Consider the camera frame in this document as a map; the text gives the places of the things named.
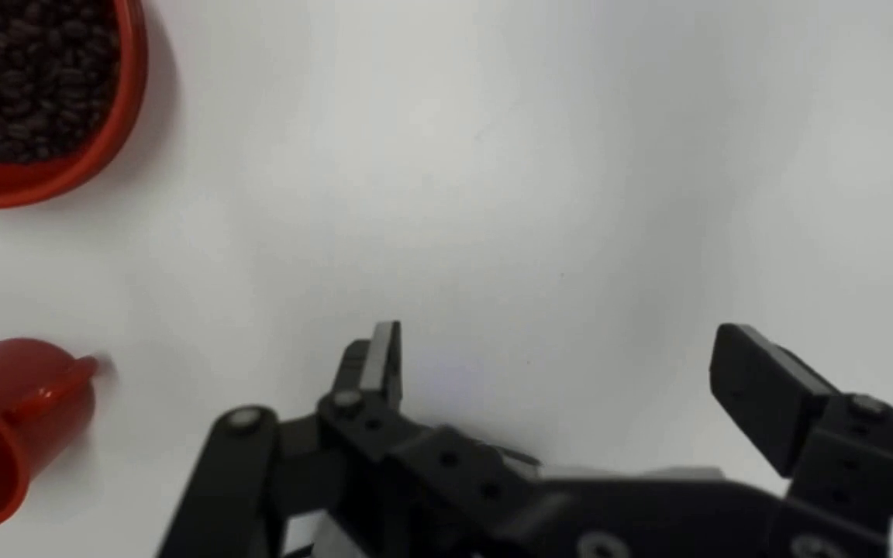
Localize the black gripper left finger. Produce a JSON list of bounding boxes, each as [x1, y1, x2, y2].
[[154, 316, 546, 558]]

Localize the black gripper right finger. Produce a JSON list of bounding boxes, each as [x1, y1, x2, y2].
[[708, 320, 893, 544]]

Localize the red plastic cup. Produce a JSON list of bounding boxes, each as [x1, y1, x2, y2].
[[0, 336, 116, 540]]

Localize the red plastic bowl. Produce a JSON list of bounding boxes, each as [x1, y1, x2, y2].
[[0, 0, 153, 213]]

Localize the dark coffee beans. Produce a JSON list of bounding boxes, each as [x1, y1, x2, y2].
[[0, 0, 123, 167]]

